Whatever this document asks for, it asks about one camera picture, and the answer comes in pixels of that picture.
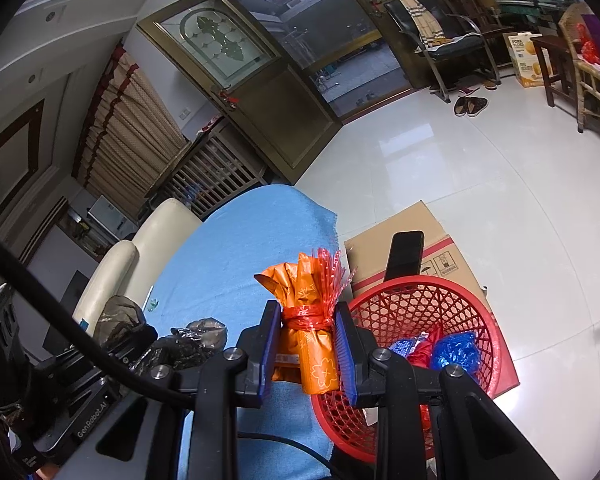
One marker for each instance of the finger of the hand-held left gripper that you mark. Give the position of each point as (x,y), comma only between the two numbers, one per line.
(137,342)

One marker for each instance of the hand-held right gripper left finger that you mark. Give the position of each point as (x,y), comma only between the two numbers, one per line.
(270,347)

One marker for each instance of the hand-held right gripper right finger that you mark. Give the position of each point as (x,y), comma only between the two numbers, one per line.
(343,355)

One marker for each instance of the orange packet with red ribbon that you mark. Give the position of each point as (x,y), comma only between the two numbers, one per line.
(312,350)

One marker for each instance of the dark plastic bag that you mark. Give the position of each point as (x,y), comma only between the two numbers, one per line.
(195,342)
(119,312)

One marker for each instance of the blue plastic wrapper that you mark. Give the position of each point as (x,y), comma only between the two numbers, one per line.
(455,355)

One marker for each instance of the red plastic mesh basket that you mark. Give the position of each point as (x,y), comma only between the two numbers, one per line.
(475,310)

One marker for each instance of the small teal paper scrap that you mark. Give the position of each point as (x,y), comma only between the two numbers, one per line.
(83,326)

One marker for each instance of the blue white speckled wrapper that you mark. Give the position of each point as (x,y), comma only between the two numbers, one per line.
(405,347)

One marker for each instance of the red wrapper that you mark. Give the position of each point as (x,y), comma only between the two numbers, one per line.
(422,352)

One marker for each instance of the blue towel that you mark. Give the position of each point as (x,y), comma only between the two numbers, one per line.
(240,240)

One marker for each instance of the black smartphone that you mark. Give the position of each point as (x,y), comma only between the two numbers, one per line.
(405,255)

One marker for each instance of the cream leather sofa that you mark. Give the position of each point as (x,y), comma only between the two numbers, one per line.
(165,225)

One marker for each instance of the white appliance box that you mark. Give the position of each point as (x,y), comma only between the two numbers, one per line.
(107,212)

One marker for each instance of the brown cardboard box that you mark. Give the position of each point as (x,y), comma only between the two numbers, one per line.
(405,220)

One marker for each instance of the wooden slatted crib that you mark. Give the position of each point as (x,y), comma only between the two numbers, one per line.
(215,170)

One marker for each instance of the beige curtain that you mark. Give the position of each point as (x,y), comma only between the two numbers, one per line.
(130,125)

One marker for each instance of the brown sandal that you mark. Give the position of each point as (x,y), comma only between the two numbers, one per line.
(490,85)

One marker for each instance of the black metal armchair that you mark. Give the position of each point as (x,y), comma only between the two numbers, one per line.
(450,45)

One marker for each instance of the striped beige cloth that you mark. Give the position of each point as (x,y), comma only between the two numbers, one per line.
(422,20)

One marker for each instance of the yellow printed carton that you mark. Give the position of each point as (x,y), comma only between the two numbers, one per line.
(525,60)

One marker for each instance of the dark wooden stool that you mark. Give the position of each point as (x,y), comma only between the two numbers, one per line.
(555,60)

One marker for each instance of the bamboo chair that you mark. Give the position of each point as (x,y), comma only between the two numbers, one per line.
(595,85)

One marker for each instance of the red plastic bag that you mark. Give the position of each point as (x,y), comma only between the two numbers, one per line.
(590,50)

